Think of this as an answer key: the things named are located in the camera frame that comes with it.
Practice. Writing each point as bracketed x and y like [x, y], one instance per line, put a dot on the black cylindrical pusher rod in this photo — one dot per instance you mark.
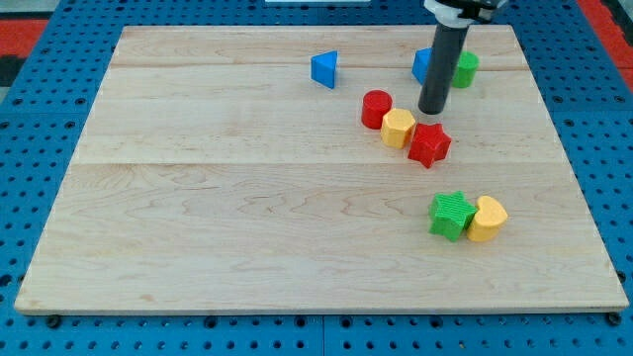
[445, 52]

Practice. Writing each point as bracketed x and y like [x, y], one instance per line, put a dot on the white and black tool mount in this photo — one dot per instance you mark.
[463, 13]

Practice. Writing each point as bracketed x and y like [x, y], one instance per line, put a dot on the red star block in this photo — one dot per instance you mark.
[430, 143]

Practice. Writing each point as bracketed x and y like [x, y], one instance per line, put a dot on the green star block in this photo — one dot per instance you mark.
[450, 215]

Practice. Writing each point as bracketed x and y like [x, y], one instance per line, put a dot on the blue cube block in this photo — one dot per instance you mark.
[420, 64]

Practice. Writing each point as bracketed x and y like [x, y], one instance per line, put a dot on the green cylinder block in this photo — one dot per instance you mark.
[467, 66]

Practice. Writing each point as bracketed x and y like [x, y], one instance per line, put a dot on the red cylinder block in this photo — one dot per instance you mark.
[375, 105]

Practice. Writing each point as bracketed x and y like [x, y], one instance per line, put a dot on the yellow hexagon block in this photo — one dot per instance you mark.
[397, 126]

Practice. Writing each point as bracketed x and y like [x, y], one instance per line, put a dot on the blue triangle block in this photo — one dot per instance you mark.
[323, 68]

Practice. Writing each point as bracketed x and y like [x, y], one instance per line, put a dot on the yellow heart block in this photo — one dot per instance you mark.
[488, 220]

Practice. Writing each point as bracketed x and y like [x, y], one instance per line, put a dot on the wooden board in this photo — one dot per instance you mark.
[213, 176]

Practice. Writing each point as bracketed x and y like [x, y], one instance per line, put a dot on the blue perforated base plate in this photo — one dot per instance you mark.
[47, 104]

